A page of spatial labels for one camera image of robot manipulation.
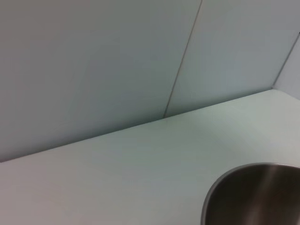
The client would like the stainless steel mixing bowl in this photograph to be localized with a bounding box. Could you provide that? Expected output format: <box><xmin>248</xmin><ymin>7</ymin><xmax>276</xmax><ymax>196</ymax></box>
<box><xmin>200</xmin><ymin>162</ymin><xmax>300</xmax><ymax>225</ymax></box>

